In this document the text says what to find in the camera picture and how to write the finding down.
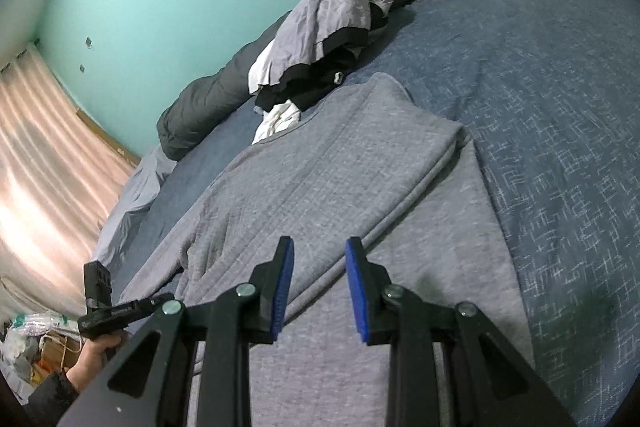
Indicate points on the white garment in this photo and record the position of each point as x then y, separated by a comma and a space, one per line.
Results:
275, 122

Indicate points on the person's left forearm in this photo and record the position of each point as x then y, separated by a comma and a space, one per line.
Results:
50, 399

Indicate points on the person's left hand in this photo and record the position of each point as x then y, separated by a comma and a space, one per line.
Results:
92, 354

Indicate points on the blue bed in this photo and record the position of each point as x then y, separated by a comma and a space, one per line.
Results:
550, 107

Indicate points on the pink curtain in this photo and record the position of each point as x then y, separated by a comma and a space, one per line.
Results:
45, 182

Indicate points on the cardboard box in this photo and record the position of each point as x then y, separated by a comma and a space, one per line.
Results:
55, 352

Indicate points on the grey sweater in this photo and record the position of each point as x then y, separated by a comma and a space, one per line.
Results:
350, 167

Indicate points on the black garment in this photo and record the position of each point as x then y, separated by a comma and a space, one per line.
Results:
305, 82

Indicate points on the white plastic bag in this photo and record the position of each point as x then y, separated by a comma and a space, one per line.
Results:
35, 329

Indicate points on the wooden window frame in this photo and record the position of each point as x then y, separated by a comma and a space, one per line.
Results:
110, 139

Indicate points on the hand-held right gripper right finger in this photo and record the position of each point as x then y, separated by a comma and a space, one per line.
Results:
357, 292

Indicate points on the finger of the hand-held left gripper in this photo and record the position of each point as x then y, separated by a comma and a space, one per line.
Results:
147, 307

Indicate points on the pile of grey black clothes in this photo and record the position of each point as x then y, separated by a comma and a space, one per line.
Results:
330, 12

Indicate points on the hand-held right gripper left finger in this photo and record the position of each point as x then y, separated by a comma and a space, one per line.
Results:
282, 287

